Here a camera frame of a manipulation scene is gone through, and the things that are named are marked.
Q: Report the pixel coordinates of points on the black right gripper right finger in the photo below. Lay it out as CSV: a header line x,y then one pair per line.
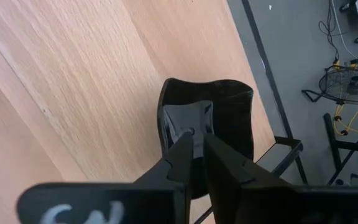
x,y
253,205

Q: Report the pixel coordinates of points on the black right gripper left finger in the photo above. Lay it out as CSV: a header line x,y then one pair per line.
x,y
160,202

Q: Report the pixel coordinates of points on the black wavy square mini plate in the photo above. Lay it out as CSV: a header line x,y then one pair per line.
x,y
228,118

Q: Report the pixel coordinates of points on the black floor fan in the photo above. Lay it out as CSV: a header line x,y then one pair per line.
x,y
353,84

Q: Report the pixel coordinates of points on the wooden shelf riser black frame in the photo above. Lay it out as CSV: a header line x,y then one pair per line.
x,y
104,77

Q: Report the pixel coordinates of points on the black table edge rail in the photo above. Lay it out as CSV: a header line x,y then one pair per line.
x,y
261,53

